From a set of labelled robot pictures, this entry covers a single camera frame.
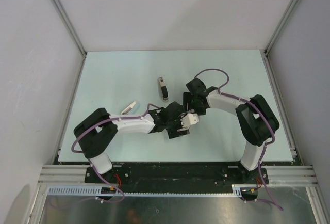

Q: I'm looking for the purple cable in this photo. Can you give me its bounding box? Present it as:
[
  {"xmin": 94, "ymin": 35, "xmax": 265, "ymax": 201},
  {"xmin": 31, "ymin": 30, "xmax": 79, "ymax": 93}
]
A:
[
  {"xmin": 71, "ymin": 103, "xmax": 125, "ymax": 204},
  {"xmin": 194, "ymin": 68, "xmax": 284, "ymax": 211}
]

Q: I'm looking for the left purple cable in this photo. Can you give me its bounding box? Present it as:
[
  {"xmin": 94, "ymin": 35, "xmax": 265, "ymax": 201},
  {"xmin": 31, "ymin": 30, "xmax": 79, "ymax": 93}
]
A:
[{"xmin": 71, "ymin": 103, "xmax": 125, "ymax": 204}]

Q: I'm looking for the left aluminium frame post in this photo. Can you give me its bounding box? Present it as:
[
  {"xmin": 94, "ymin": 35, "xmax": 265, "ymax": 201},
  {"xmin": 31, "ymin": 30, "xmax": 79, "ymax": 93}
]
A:
[{"xmin": 50, "ymin": 0, "xmax": 87, "ymax": 57}]

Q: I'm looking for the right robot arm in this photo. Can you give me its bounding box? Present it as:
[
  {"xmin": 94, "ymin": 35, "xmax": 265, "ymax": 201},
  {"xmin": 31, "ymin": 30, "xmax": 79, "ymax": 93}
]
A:
[{"xmin": 183, "ymin": 77, "xmax": 279, "ymax": 183}]

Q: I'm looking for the aluminium frame post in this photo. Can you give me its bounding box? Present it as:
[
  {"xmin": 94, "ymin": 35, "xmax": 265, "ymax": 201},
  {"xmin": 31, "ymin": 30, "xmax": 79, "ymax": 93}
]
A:
[
  {"xmin": 263, "ymin": 0, "xmax": 301, "ymax": 55},
  {"xmin": 50, "ymin": 0, "xmax": 87, "ymax": 57}
]

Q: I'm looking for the right aluminium rail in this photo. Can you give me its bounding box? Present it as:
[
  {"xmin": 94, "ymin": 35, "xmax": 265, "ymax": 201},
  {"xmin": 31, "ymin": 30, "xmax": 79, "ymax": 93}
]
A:
[{"xmin": 265, "ymin": 166, "xmax": 318, "ymax": 187}]

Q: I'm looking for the slotted cable duct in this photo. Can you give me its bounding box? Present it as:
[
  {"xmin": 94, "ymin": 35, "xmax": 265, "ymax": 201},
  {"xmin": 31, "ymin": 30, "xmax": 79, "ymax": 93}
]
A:
[{"xmin": 47, "ymin": 185, "xmax": 248, "ymax": 197}]

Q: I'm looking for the light blue white stapler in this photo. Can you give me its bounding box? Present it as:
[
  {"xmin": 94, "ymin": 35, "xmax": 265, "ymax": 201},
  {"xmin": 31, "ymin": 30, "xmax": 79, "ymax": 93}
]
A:
[{"xmin": 120, "ymin": 101, "xmax": 140, "ymax": 115}]

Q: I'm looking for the aluminium rail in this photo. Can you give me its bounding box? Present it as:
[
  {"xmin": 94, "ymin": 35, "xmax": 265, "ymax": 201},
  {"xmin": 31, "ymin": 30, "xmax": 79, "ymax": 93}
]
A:
[
  {"xmin": 38, "ymin": 165, "xmax": 89, "ymax": 185},
  {"xmin": 265, "ymin": 166, "xmax": 318, "ymax": 187}
]

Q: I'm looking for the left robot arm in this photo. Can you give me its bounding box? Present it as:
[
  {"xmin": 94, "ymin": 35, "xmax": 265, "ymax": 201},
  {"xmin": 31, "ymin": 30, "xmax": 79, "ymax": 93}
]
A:
[{"xmin": 71, "ymin": 102, "xmax": 199, "ymax": 183}]

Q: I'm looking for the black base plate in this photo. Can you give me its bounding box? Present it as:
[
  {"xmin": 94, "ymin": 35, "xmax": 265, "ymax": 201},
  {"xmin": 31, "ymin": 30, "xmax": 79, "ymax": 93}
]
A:
[{"xmin": 85, "ymin": 162, "xmax": 269, "ymax": 193}]

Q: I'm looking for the left aluminium rail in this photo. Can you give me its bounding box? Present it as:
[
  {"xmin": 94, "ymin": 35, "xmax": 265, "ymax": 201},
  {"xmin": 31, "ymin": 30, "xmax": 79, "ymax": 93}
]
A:
[{"xmin": 38, "ymin": 165, "xmax": 89, "ymax": 185}]

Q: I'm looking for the beige black stapler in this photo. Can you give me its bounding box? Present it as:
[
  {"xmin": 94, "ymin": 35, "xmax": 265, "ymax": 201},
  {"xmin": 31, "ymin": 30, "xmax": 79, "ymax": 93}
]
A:
[{"xmin": 158, "ymin": 77, "xmax": 169, "ymax": 102}]

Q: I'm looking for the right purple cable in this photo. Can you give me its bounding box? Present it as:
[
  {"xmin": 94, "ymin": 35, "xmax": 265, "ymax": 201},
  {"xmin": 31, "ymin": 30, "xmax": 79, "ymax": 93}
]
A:
[{"xmin": 194, "ymin": 68, "xmax": 284, "ymax": 211}]

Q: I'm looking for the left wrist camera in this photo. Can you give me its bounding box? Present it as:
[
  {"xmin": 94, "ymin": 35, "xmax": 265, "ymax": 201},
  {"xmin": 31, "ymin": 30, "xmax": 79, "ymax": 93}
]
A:
[{"xmin": 181, "ymin": 113, "xmax": 199, "ymax": 128}]

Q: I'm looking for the right aluminium frame post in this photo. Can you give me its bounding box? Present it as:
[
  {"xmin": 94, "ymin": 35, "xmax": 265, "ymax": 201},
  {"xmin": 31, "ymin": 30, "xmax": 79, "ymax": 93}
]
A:
[{"xmin": 263, "ymin": 0, "xmax": 301, "ymax": 55}]

